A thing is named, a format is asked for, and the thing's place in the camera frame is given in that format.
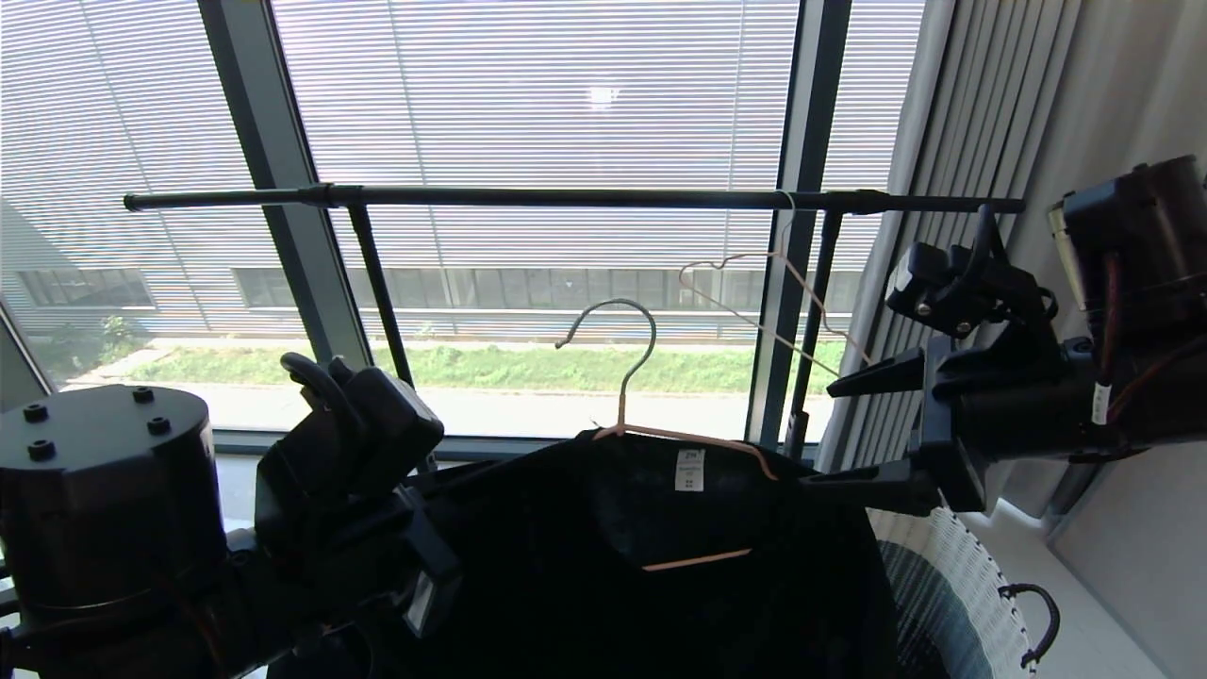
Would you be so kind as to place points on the pink clothes hanger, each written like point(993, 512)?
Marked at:
point(754, 324)
point(698, 559)

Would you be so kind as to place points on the black clothes rack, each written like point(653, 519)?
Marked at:
point(566, 198)

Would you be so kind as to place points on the black garment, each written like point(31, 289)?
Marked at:
point(566, 585)

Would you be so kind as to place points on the window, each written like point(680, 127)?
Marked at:
point(519, 94)

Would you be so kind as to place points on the white laundry basket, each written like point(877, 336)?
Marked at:
point(962, 585)

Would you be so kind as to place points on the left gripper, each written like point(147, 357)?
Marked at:
point(415, 566)

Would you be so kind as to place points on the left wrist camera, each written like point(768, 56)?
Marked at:
point(377, 424)

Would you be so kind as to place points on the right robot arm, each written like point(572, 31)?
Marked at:
point(1150, 245)

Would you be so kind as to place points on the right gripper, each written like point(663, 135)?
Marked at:
point(952, 424)

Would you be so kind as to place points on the beige curtain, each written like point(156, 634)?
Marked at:
point(1000, 94)

